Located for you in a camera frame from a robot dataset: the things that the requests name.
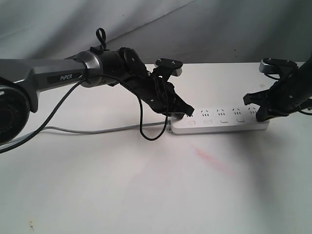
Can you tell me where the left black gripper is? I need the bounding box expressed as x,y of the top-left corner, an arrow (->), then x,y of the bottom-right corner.
121,67 -> 194,119

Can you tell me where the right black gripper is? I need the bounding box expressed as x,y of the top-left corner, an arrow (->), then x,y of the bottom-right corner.
243,73 -> 302,122

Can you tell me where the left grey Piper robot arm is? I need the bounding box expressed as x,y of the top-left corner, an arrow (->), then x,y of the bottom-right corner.
0,47 -> 194,143

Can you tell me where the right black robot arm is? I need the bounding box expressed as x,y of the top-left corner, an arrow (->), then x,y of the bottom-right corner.
243,58 -> 312,122

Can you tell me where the grey fabric backdrop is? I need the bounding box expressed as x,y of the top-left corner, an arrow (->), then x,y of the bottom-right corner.
0,0 -> 312,63

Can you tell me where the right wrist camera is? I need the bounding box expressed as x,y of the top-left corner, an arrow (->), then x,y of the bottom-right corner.
259,58 -> 298,76

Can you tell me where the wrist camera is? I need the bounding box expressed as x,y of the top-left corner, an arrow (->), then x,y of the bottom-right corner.
259,58 -> 298,76
155,58 -> 183,77

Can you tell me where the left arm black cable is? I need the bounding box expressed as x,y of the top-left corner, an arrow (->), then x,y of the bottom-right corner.
0,28 -> 171,154

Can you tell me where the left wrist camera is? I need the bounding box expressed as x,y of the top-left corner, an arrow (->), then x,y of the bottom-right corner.
155,58 -> 183,77

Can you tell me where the grey power cord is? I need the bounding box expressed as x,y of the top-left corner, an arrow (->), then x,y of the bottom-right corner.
0,123 -> 169,147

